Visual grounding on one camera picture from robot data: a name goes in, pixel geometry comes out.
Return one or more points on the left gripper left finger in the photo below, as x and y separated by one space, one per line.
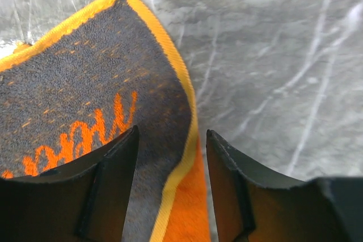
84 200

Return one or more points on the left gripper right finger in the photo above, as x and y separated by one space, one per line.
255 203

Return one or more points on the orange and grey towel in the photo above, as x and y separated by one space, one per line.
108 67

